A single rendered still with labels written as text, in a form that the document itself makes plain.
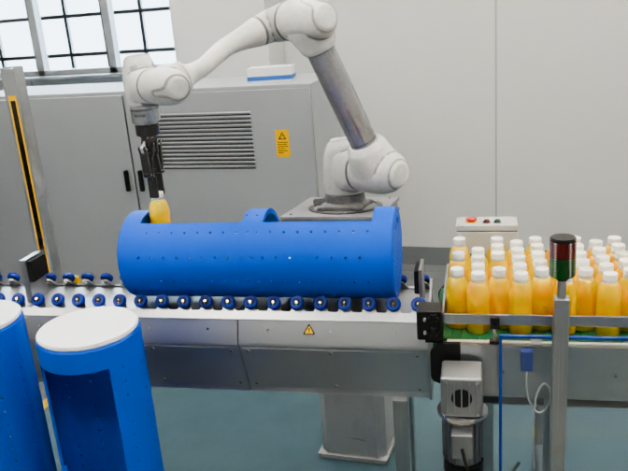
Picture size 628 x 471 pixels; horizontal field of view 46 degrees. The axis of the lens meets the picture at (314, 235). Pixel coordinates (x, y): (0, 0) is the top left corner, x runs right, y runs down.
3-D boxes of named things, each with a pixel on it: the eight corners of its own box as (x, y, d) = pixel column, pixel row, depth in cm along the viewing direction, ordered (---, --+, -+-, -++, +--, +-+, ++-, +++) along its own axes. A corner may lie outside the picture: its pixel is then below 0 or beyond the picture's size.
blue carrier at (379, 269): (159, 276, 267) (147, 199, 258) (404, 277, 248) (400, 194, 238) (124, 309, 241) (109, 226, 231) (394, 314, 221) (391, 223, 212)
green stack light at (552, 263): (547, 270, 188) (548, 251, 187) (574, 270, 187) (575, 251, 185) (549, 279, 182) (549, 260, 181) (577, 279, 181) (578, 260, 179)
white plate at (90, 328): (48, 311, 220) (49, 315, 220) (23, 353, 194) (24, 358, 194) (142, 301, 222) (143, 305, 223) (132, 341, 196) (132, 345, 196)
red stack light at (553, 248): (548, 251, 187) (548, 236, 186) (575, 251, 185) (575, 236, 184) (549, 260, 181) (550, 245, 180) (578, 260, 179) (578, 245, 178)
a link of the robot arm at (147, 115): (123, 107, 228) (127, 126, 230) (151, 106, 226) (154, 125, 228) (136, 103, 237) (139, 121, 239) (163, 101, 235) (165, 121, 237)
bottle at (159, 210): (177, 242, 248) (172, 194, 242) (165, 249, 242) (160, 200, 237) (160, 240, 250) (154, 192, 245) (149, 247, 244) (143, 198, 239)
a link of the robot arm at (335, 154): (347, 187, 302) (344, 133, 297) (378, 192, 288) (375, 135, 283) (316, 193, 293) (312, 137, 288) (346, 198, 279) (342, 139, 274)
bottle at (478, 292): (492, 335, 214) (491, 281, 209) (467, 335, 215) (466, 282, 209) (488, 325, 220) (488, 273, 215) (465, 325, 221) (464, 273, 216)
